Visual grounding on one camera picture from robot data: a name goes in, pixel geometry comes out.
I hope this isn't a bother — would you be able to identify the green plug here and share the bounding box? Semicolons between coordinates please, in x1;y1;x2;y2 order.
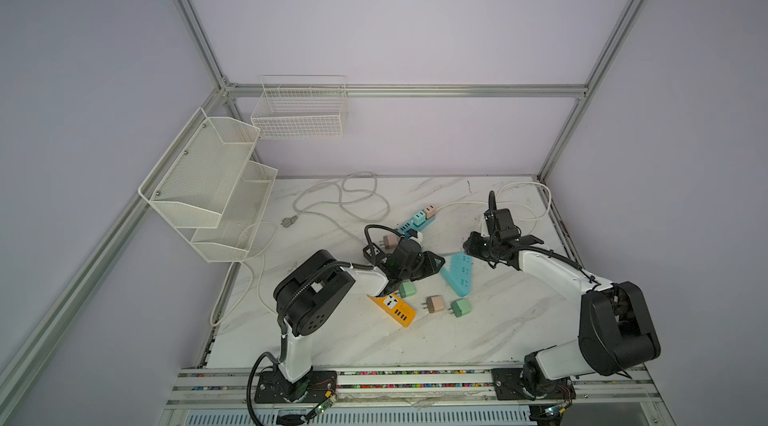
398;281;417;298
450;298;472;318

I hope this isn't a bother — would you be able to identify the pink plug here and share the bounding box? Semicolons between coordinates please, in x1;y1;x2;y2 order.
423;205;436;220
423;295;446;314
380;234;400;250

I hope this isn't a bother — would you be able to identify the blue power strip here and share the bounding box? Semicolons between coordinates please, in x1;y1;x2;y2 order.
397;211;435;237

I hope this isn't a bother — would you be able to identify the teal plug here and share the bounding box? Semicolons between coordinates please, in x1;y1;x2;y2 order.
411;210;426;227

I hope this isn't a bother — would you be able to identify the orange power strip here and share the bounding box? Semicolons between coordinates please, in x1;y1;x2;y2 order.
369;294;416;328

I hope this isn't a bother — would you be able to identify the teal triangular power strip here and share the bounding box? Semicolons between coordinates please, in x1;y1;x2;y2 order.
440;253;473;297

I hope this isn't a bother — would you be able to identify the black power strip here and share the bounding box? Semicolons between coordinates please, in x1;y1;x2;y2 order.
362;244;388;266

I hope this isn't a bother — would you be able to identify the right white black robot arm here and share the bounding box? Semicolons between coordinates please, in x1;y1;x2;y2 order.
463;192;661;399

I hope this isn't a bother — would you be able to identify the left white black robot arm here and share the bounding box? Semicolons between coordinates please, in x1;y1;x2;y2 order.
246;235;446;405

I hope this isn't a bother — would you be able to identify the pink plug on blue strip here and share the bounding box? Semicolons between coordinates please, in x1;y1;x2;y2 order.
423;205;436;220

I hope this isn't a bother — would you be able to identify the lower white mesh shelf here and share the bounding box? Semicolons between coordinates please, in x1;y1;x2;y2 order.
191;161;278;263

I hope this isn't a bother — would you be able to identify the white mesh shelf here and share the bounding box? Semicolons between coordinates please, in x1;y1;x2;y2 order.
138;109;260;229
191;161;278;263

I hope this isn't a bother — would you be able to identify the upper white mesh shelf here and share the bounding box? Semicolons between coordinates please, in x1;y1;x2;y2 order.
138;109;260;229

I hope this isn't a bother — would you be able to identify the white cable of blue strip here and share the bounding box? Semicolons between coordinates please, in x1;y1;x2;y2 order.
435;180;553;229

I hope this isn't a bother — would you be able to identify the grey cable of black strip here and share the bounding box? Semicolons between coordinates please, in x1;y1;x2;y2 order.
280;171;391;247

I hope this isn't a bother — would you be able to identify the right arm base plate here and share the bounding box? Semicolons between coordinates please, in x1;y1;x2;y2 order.
491;366;575;402

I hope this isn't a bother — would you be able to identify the white cable of orange strip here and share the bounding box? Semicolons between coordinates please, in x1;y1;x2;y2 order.
209;220;283;329

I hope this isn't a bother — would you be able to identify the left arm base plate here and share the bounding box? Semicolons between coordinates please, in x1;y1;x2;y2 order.
252;370;338;405

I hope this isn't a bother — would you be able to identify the aluminium mounting rail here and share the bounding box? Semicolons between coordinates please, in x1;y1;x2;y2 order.
165;364;662;410

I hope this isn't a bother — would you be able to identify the white wire basket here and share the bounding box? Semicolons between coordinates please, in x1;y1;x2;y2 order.
251;75;348;140

